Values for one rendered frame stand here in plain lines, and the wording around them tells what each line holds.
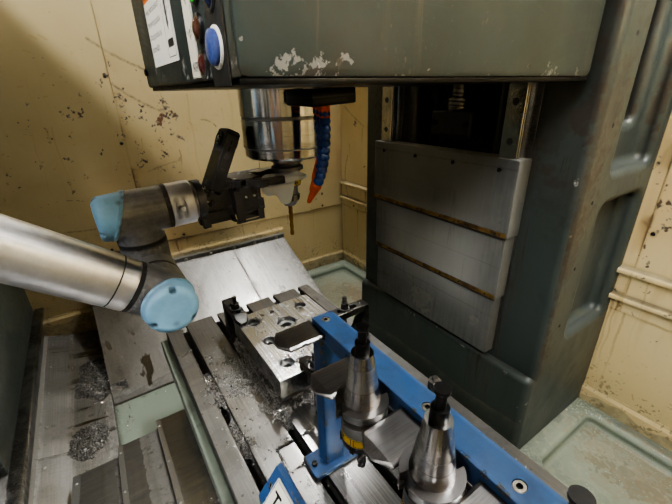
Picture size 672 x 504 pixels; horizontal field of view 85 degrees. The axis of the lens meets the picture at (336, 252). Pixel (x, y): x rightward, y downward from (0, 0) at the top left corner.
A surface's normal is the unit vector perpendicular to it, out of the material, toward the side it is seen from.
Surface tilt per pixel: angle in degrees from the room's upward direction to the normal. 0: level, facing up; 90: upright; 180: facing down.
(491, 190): 90
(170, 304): 90
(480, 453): 0
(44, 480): 17
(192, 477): 7
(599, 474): 0
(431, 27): 90
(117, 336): 24
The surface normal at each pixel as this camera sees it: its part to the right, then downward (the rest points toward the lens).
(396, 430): -0.02, -0.91
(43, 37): 0.56, 0.32
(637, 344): -0.83, 0.24
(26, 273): 0.45, 0.51
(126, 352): 0.21, -0.70
